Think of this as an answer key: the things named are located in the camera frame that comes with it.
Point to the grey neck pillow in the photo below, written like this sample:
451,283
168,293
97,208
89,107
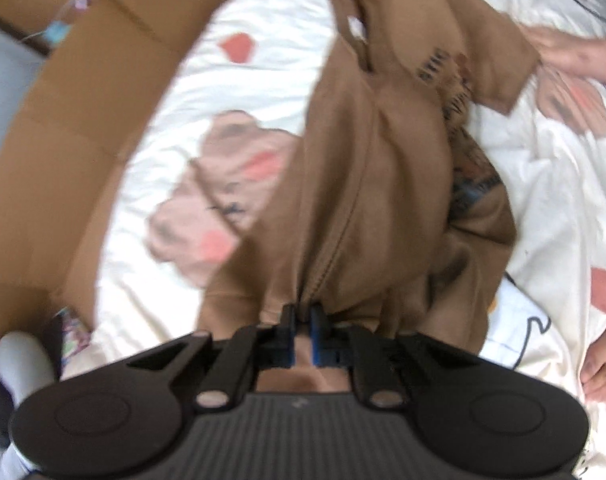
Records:
23,360

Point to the person's foot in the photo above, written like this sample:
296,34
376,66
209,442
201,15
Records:
578,57
605,370

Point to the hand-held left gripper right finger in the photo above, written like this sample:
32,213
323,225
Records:
317,340

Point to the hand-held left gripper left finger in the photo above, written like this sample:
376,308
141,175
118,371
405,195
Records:
289,340

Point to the floral patterned cloth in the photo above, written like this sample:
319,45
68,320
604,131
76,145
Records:
73,335

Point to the flattened cardboard box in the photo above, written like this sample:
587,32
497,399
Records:
83,110

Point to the brown printed t-shirt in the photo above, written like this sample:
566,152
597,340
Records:
383,185

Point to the bear print bed sheet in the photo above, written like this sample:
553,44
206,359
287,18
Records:
183,85

